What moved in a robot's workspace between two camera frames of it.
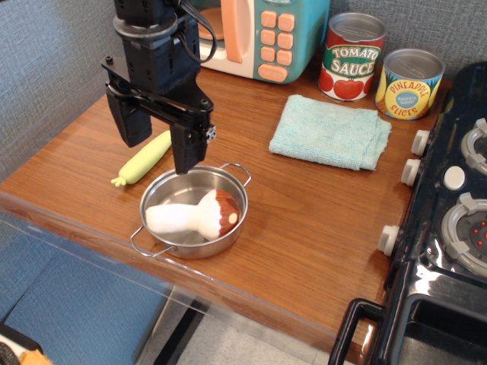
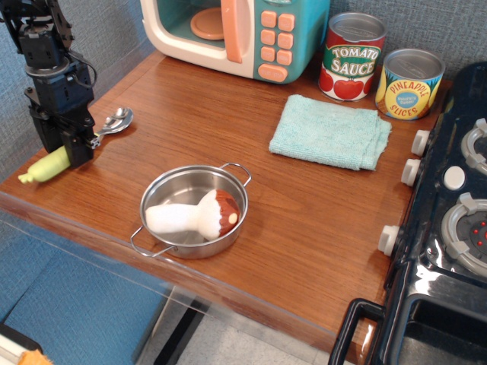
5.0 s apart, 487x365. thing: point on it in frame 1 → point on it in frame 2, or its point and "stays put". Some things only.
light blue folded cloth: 348,137 stays put
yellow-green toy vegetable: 138,166 → 58,160
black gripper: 162,76 → 61,98
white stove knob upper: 419,142 stays put
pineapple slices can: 409,83 stays put
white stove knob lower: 387,239 stays put
